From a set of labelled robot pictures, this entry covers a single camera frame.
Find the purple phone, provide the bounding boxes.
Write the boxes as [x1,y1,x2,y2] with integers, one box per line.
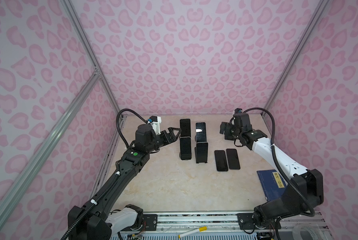
[226,149,241,170]

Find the corner aluminium post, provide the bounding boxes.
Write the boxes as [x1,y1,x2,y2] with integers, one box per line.
[60,0,120,113]
[265,0,331,111]

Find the left corner aluminium post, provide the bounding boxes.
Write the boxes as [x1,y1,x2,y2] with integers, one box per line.
[60,0,120,113]

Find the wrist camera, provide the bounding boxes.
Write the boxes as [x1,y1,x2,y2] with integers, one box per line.
[147,116,162,135]
[233,108,251,128]

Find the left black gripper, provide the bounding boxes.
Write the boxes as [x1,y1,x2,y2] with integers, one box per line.
[146,127,181,154]

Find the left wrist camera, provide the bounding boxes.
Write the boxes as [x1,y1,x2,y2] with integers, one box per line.
[147,116,162,135]

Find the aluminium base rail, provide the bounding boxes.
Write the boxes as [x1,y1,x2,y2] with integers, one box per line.
[105,206,333,240]

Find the white cable coil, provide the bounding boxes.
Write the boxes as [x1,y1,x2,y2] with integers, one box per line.
[292,223,330,240]

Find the blue book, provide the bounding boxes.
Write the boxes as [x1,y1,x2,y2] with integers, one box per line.
[257,170,287,202]

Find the diagonal aluminium frame bar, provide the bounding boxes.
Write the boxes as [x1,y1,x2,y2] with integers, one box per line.
[0,73,101,231]

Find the white yellow marker pen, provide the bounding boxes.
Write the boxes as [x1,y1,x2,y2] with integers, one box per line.
[178,226,208,239]

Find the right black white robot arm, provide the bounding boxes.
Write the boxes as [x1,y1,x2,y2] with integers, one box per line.
[220,122,324,228]

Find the black phone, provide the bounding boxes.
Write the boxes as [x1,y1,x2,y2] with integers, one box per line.
[214,150,229,172]
[180,119,192,138]
[195,142,209,164]
[195,122,207,143]
[180,137,192,160]

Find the black corrugated cable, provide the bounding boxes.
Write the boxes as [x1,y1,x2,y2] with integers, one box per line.
[115,108,149,149]
[243,107,316,218]

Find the right black corrugated cable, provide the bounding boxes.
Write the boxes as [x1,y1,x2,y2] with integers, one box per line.
[243,107,316,218]

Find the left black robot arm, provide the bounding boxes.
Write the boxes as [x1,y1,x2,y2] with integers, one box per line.
[61,124,182,240]

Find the left black corrugated cable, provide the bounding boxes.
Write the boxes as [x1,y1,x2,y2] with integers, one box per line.
[115,108,149,149]

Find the right corner aluminium post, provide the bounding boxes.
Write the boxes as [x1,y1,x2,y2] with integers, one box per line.
[265,0,331,111]

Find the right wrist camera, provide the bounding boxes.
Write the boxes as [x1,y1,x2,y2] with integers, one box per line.
[233,108,251,128]

